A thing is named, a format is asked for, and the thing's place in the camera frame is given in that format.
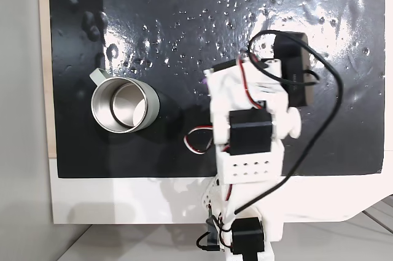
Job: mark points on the pale green steel mug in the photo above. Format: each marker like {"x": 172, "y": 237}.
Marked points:
{"x": 126, "y": 106}

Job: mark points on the black table clamp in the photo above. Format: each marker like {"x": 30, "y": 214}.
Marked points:
{"x": 212, "y": 236}

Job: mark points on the black glossy mat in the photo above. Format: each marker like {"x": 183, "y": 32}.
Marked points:
{"x": 184, "y": 27}

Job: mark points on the black camera box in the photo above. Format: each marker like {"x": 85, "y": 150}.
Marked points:
{"x": 296, "y": 67}

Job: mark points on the purple pen grip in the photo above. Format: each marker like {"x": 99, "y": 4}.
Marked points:
{"x": 203, "y": 81}

